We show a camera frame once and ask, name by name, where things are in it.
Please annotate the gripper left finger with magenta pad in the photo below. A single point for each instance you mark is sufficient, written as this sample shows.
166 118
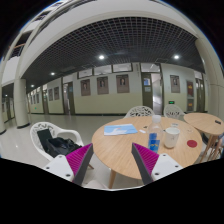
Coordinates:
73 166

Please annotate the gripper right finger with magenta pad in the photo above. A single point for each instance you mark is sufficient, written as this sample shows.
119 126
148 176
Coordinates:
153 166

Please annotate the clear plastic water bottle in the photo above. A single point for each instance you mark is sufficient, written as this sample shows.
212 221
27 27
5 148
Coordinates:
155 133

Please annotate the black bag on chair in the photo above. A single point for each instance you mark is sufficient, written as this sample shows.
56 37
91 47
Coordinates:
56 146

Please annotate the round wooden table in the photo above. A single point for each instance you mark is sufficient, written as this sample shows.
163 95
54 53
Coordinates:
115 151
205 123

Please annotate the red round coaster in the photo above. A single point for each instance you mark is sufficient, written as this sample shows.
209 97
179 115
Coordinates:
192 143

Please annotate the small glass cup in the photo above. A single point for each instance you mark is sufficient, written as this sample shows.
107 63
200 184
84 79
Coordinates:
174 124

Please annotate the blue and white booklet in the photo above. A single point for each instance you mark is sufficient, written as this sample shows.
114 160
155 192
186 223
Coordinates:
112 130

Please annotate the white plastic chair left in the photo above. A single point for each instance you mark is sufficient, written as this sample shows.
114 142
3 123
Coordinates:
55 132

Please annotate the white chair behind table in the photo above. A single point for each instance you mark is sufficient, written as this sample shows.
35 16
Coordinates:
139 111

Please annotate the white round pillar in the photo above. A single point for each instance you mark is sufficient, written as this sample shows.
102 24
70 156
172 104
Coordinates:
20 107

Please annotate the open doorway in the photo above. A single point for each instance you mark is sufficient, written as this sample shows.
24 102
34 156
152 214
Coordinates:
152 91

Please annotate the portrait poster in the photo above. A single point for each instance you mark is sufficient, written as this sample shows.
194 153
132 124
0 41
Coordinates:
102 85
122 83
175 84
85 87

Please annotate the portrait poster right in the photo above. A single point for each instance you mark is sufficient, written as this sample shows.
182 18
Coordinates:
175 84

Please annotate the portrait poster centre left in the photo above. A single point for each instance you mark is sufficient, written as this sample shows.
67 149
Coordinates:
102 85

